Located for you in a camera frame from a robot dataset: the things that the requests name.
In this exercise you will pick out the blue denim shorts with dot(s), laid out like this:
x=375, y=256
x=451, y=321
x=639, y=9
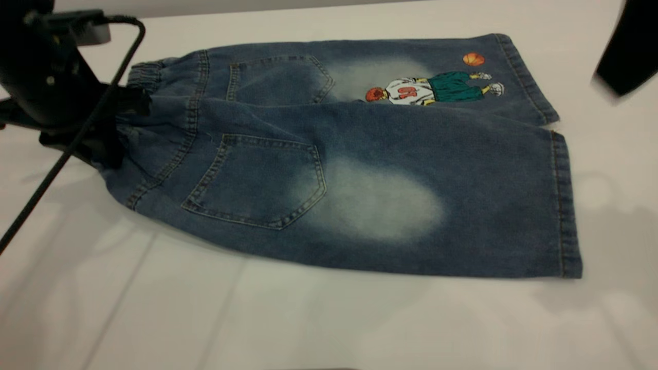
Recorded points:
x=360, y=154

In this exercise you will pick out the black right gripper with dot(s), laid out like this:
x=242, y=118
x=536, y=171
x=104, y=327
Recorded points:
x=632, y=46

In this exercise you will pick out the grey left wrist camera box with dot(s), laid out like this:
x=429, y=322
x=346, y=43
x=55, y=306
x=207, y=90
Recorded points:
x=92, y=32

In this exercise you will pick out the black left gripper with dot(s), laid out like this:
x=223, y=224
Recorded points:
x=36, y=77

